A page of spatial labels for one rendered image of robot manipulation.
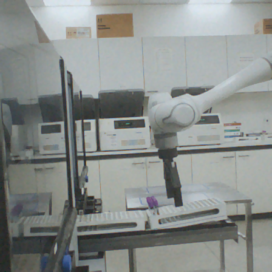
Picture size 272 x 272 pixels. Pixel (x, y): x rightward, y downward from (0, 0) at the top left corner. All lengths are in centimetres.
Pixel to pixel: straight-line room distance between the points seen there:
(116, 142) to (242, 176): 149
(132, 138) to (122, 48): 107
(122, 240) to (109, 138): 238
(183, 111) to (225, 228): 51
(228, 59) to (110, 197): 215
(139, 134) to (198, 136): 66
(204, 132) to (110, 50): 143
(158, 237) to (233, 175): 269
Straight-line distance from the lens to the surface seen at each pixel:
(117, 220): 123
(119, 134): 353
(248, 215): 169
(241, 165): 389
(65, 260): 61
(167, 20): 443
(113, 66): 386
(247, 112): 458
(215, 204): 129
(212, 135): 374
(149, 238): 125
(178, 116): 101
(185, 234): 127
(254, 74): 137
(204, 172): 374
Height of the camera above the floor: 122
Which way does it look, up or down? 3 degrees down
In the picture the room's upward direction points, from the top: 3 degrees counter-clockwise
